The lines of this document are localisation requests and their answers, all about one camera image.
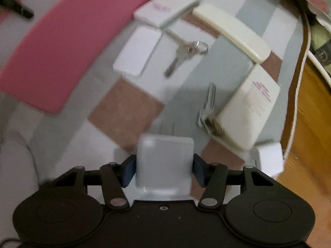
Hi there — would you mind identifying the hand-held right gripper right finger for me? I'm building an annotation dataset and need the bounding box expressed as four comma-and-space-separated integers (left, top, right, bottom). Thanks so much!
192, 153, 275, 210

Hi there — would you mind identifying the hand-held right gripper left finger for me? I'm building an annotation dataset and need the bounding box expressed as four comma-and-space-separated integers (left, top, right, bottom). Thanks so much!
54, 154, 137, 211

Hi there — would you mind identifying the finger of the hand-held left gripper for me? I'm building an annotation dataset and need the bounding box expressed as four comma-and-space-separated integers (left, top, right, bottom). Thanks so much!
0, 0, 35, 19

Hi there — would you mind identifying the translucent white plastic case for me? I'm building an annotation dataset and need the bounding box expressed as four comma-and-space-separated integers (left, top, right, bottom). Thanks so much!
136, 133, 195, 197

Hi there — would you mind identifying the pink cardboard box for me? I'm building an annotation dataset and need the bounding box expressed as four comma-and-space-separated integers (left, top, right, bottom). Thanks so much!
0, 0, 161, 114

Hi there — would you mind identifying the bunch of silver keys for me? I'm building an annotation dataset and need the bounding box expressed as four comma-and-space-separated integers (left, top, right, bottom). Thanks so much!
198, 83, 220, 135

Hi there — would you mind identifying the cream remote with pink label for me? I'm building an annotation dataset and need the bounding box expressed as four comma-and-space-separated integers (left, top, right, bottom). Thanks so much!
215, 64, 281, 150

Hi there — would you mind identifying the long cream remote control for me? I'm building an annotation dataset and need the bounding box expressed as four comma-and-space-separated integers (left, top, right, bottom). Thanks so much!
193, 4, 272, 64

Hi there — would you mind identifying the small white box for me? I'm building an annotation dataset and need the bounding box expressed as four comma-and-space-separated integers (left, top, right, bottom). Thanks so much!
246, 142, 283, 179

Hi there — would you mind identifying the checked blanket with white trim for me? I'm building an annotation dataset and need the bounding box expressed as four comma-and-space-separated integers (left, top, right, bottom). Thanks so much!
0, 0, 312, 202

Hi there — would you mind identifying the flat white rectangular case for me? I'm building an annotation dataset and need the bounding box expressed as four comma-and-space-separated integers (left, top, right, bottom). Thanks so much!
113, 26, 163, 77

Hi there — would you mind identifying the white remote with pink label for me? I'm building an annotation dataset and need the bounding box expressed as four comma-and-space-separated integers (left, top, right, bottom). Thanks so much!
133, 0, 199, 29

